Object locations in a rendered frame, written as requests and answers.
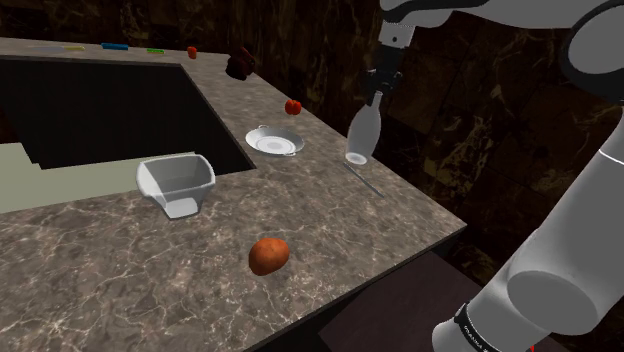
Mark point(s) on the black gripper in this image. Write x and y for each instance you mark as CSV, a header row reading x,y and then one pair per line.
x,y
389,63

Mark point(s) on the clear white glass bottle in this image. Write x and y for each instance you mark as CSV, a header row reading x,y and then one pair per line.
x,y
364,130

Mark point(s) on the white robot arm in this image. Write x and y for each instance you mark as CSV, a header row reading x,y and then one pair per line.
x,y
575,234

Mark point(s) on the thin grey metal utensil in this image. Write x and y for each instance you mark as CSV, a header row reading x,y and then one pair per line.
x,y
363,179

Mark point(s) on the dark red lumpy object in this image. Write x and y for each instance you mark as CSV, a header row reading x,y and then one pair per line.
x,y
240,65

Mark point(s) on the small red pepper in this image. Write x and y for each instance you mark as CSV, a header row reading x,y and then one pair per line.
x,y
192,52

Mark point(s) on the brown potato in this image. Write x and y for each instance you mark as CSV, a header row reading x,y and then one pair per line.
x,y
268,256

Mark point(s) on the green flat stick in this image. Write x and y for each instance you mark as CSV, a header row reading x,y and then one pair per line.
x,y
155,50

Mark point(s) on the grey square bowl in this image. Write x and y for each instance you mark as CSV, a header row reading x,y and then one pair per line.
x,y
170,181

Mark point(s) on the blue flat stick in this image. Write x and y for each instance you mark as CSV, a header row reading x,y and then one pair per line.
x,y
114,46

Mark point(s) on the yellow flat stick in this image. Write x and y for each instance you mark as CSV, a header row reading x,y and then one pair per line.
x,y
74,48

